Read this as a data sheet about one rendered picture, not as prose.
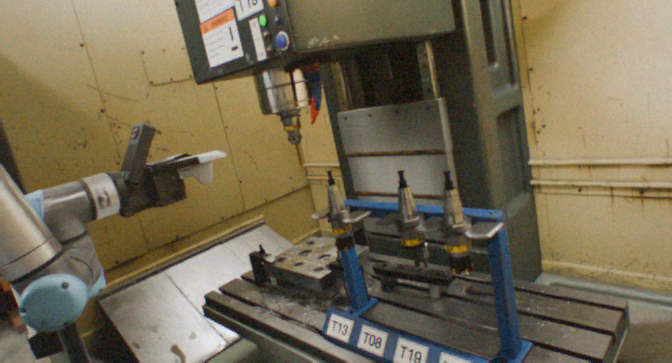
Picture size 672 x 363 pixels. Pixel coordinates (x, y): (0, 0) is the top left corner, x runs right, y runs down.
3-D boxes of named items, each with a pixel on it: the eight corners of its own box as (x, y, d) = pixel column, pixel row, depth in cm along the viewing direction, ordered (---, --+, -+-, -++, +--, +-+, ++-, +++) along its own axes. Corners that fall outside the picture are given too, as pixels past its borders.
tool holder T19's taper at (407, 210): (423, 213, 90) (418, 184, 89) (411, 221, 87) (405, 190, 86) (406, 212, 93) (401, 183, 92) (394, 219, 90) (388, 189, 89)
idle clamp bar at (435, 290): (450, 300, 114) (446, 279, 113) (373, 286, 131) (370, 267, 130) (457, 292, 118) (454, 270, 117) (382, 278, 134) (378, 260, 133)
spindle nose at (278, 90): (326, 102, 122) (317, 60, 120) (281, 113, 112) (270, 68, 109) (294, 107, 134) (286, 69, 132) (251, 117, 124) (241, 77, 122)
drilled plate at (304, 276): (322, 293, 125) (319, 278, 124) (266, 275, 146) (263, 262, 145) (371, 260, 141) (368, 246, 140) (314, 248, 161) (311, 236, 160)
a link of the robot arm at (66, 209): (19, 247, 68) (1, 198, 66) (89, 222, 76) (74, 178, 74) (28, 253, 62) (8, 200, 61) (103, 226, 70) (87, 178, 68)
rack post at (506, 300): (515, 374, 83) (497, 238, 77) (489, 366, 87) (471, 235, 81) (533, 346, 90) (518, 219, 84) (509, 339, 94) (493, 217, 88)
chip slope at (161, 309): (181, 412, 133) (157, 342, 128) (115, 348, 181) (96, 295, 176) (360, 284, 193) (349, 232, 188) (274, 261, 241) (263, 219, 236)
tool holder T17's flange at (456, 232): (477, 227, 83) (475, 216, 83) (466, 240, 79) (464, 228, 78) (447, 226, 87) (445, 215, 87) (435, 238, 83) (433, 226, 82)
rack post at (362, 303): (356, 320, 115) (333, 219, 109) (342, 315, 118) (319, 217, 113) (378, 302, 121) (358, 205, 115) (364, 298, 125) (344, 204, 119)
